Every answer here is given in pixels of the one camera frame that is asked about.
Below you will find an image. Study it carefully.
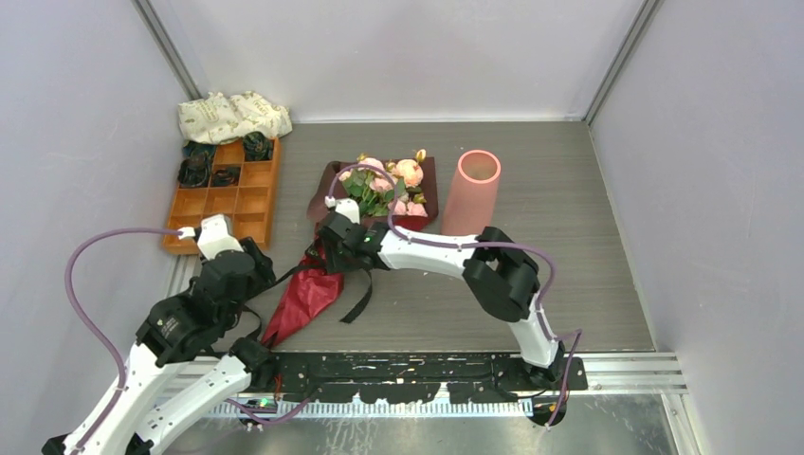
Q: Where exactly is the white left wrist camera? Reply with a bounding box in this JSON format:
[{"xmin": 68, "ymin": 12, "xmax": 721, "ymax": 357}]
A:
[{"xmin": 178, "ymin": 213, "xmax": 244, "ymax": 260}]

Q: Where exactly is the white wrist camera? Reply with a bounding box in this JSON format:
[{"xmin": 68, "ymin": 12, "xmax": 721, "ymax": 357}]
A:
[
  {"xmin": 324, "ymin": 196, "xmax": 360, "ymax": 224},
  {"xmin": 178, "ymin": 213, "xmax": 244, "ymax": 260}
]

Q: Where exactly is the black ribbon gold lettering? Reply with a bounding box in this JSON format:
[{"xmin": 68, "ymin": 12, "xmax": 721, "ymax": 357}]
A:
[{"xmin": 243, "ymin": 246, "xmax": 345, "ymax": 349}]

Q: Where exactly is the cream patterned cloth bag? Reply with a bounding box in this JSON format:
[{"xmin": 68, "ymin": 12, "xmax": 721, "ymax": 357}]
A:
[{"xmin": 177, "ymin": 91, "xmax": 293, "ymax": 145}]

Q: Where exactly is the pink cylindrical vase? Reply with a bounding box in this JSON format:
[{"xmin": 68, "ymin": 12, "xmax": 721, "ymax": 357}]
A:
[{"xmin": 441, "ymin": 150, "xmax": 502, "ymax": 236}]

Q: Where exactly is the dark rolled fabric top right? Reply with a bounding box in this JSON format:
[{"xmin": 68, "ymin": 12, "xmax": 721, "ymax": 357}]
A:
[{"xmin": 242, "ymin": 131, "xmax": 274, "ymax": 162}]

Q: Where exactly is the dark rolled fabric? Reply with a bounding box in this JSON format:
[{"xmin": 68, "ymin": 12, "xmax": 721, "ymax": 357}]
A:
[
  {"xmin": 177, "ymin": 155, "xmax": 211, "ymax": 189},
  {"xmin": 181, "ymin": 141, "xmax": 217, "ymax": 160},
  {"xmin": 210, "ymin": 166, "xmax": 241, "ymax": 188},
  {"xmin": 242, "ymin": 131, "xmax": 274, "ymax": 162}
]

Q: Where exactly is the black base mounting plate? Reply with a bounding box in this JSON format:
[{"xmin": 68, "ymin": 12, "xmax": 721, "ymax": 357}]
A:
[{"xmin": 247, "ymin": 352, "xmax": 588, "ymax": 405}]

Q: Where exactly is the maroon and red wrapping paper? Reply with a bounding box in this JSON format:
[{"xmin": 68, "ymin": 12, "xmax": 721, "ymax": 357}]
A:
[{"xmin": 262, "ymin": 149, "xmax": 439, "ymax": 348}]

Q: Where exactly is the pink flower bouquet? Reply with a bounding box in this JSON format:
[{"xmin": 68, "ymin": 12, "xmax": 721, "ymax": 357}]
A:
[{"xmin": 338, "ymin": 149, "xmax": 429, "ymax": 218}]

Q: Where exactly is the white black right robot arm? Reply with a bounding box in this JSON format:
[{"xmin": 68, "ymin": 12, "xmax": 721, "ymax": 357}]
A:
[{"xmin": 317, "ymin": 211, "xmax": 567, "ymax": 390}]

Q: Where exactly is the aluminium rail frame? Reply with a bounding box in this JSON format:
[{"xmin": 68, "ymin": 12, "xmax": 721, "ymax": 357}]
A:
[{"xmin": 109, "ymin": 250, "xmax": 689, "ymax": 455}]

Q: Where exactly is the dark rolled fabric top left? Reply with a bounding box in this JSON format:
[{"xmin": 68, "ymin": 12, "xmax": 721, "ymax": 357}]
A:
[{"xmin": 181, "ymin": 141, "xmax": 217, "ymax": 160}]

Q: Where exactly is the dark rolled fabric middle left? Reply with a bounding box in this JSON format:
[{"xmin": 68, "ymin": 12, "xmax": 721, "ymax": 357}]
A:
[{"xmin": 177, "ymin": 155, "xmax": 211, "ymax": 189}]

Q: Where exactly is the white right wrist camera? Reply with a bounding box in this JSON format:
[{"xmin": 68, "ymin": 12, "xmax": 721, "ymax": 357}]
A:
[{"xmin": 324, "ymin": 196, "xmax": 360, "ymax": 224}]

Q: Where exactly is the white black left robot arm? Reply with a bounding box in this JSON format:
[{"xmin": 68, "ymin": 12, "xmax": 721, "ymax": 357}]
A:
[{"xmin": 42, "ymin": 237, "xmax": 278, "ymax": 454}]

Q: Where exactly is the orange compartment tray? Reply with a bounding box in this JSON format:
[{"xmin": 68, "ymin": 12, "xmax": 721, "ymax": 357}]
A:
[{"xmin": 166, "ymin": 138, "xmax": 283, "ymax": 251}]

